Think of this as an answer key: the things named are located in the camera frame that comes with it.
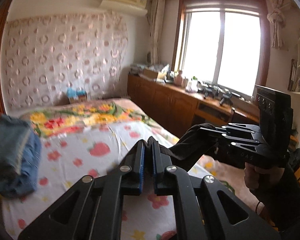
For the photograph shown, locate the black pants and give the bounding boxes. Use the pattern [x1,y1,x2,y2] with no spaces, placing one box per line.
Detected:
[159,123,231,171]

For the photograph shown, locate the right hand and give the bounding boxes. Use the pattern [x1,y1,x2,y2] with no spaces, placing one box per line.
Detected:
[244,163,285,191]

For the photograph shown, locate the floral white bed sheet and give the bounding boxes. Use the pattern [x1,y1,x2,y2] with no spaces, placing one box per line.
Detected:
[1,119,239,240]

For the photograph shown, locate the wooden cabinet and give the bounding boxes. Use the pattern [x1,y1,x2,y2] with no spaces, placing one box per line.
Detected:
[127,75,259,137]

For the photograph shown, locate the pink bottle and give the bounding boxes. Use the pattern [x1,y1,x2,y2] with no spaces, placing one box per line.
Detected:
[173,70,183,87]

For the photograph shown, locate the window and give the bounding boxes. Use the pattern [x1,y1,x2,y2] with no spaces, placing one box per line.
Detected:
[172,0,270,101]

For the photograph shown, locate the folded blue jeans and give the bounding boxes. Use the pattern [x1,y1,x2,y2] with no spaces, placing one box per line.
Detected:
[0,114,42,199]

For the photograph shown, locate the colourful floral blanket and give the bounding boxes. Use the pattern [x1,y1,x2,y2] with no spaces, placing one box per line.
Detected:
[20,98,161,138]

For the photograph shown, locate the tied beige curtain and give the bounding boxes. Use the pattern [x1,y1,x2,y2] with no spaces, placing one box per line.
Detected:
[267,0,286,49]

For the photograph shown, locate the blue tissue pack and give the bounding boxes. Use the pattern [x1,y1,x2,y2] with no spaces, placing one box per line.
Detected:
[66,88,87,103]

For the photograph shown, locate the cardboard box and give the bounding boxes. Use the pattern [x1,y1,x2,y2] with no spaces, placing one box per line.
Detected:
[143,69,166,80]

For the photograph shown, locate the circle-patterned curtain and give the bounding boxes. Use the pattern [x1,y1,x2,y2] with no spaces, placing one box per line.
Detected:
[1,11,128,109]

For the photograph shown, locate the air conditioner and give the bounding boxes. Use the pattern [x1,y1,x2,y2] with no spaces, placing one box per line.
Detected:
[99,0,148,17]

